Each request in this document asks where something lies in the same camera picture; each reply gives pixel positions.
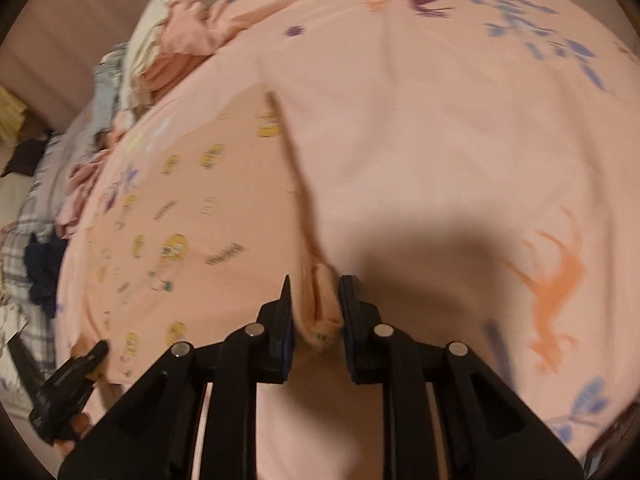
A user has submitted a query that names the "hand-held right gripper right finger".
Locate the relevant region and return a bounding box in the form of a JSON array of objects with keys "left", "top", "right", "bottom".
[{"left": 337, "top": 275, "right": 583, "bottom": 480}]

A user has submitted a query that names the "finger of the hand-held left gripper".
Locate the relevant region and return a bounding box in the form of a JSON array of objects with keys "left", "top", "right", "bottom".
[{"left": 65, "top": 340, "right": 111, "bottom": 386}]

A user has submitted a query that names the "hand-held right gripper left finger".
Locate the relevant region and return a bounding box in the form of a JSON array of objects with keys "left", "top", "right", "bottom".
[{"left": 57, "top": 275, "right": 296, "bottom": 480}]

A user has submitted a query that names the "peach printed baby top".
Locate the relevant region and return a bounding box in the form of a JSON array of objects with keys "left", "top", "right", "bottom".
[{"left": 57, "top": 87, "right": 346, "bottom": 396}]

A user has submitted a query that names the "person's left hand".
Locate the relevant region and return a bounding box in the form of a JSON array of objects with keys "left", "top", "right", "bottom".
[{"left": 55, "top": 411, "right": 94, "bottom": 456}]

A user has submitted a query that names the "navy blue cloth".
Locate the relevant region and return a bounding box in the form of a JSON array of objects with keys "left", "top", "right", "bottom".
[{"left": 24, "top": 234, "right": 68, "bottom": 318}]

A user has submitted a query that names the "plaid pillow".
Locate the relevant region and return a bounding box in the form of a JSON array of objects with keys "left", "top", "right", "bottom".
[{"left": 0, "top": 130, "right": 68, "bottom": 391}]

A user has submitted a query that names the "pale pink garment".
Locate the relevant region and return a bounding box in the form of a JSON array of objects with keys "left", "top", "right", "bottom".
[{"left": 54, "top": 157, "right": 113, "bottom": 238}]

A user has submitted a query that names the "pink printed blanket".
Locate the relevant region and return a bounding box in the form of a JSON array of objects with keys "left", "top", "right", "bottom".
[{"left": 55, "top": 0, "right": 640, "bottom": 480}]

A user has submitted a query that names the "grey garment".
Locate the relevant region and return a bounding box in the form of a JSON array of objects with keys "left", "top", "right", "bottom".
[{"left": 92, "top": 47, "right": 132, "bottom": 128}]

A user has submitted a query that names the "folded peach garment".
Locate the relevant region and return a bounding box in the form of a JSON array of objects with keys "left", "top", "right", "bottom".
[{"left": 144, "top": 52, "right": 203, "bottom": 93}]

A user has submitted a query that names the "white garment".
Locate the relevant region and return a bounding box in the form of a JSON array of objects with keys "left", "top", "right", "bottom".
[{"left": 124, "top": 0, "right": 251, "bottom": 108}]

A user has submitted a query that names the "beige curtain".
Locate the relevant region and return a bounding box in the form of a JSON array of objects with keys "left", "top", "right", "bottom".
[{"left": 0, "top": 0, "right": 176, "bottom": 136}]

